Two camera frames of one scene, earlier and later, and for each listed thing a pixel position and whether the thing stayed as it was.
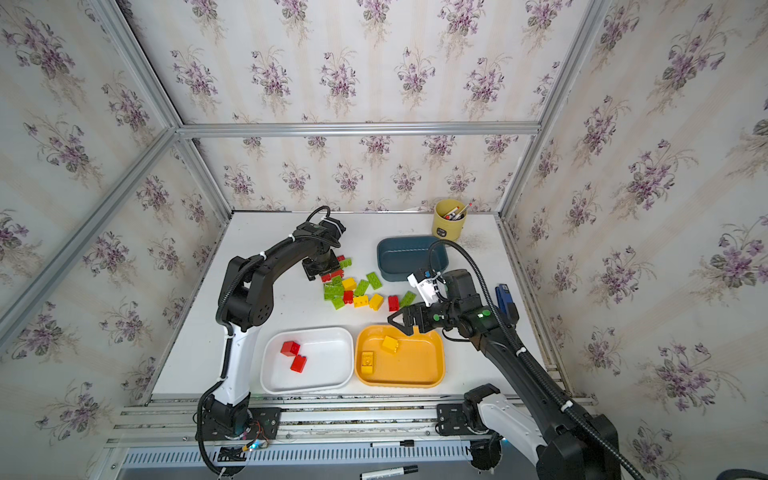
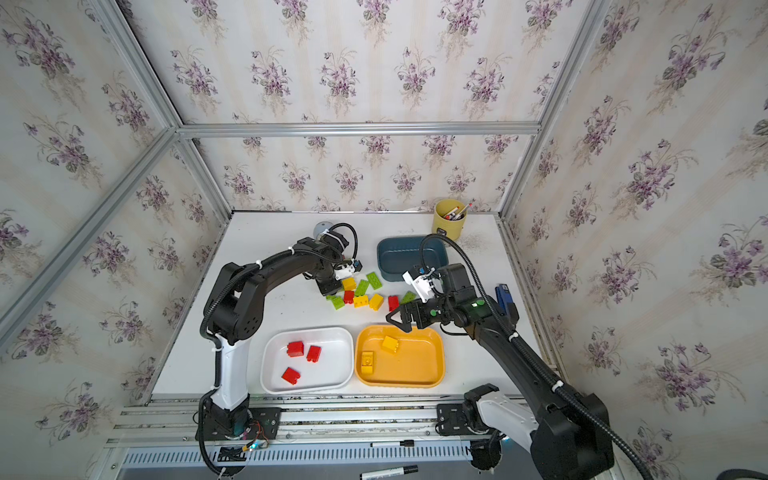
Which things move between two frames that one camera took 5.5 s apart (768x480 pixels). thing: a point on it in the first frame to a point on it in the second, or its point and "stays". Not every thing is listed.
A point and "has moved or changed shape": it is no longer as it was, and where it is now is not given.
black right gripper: x=427 y=316 stays
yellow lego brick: x=390 y=343 stays
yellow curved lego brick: x=367 y=362 stays
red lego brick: x=329 y=276 has moved or changed shape
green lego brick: x=374 y=280 stays
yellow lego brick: x=361 y=301 stays
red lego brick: x=290 y=348 has moved or changed shape
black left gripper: x=321 y=265 to x=328 y=285
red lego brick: x=298 y=363 to x=291 y=375
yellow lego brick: x=376 y=301 stays
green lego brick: x=361 y=287 stays
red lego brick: x=393 y=303 stays
